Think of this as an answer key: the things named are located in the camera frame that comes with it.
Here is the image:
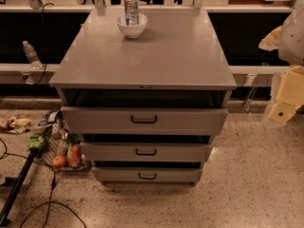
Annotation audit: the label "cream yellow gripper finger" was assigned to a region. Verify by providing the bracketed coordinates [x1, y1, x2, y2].
[258, 26, 282, 51]

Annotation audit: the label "silver redbull can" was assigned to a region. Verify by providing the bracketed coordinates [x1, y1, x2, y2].
[124, 0, 139, 26]

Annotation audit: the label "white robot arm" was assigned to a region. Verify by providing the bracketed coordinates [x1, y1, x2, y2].
[258, 0, 304, 127]

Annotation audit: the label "white bowl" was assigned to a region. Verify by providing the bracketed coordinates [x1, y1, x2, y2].
[116, 13, 147, 39]

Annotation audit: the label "grey drawer cabinet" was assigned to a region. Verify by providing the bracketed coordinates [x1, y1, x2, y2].
[50, 9, 237, 170]

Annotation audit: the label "middle grey drawer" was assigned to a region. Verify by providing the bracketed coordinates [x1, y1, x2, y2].
[81, 142, 208, 162]

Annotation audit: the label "grey drawer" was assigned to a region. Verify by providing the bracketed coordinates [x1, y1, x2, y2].
[92, 167, 202, 183]
[81, 142, 208, 162]
[61, 106, 228, 136]

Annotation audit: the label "bottom grey drawer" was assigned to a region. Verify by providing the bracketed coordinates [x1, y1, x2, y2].
[92, 167, 202, 183]

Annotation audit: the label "top grey drawer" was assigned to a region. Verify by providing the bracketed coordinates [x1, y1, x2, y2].
[61, 106, 228, 136]

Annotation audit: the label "red snack bag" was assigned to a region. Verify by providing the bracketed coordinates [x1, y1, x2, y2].
[67, 146, 82, 167]

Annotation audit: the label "red apple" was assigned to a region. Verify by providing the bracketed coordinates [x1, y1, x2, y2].
[52, 155, 67, 167]

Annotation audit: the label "clear plastic water bottle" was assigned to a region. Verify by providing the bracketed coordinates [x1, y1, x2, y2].
[23, 41, 43, 70]

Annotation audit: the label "green sponge item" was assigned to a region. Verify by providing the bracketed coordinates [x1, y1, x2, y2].
[28, 135, 45, 149]

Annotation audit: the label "black metal pole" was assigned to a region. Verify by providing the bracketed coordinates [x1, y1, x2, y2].
[0, 148, 40, 228]

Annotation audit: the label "snack packets on floor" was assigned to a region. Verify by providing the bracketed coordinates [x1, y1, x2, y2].
[0, 117, 30, 134]

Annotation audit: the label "wire mesh basket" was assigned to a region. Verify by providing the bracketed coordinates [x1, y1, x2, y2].
[38, 117, 91, 173]

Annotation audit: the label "black floor cable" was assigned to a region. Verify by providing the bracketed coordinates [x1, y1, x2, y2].
[0, 138, 88, 228]

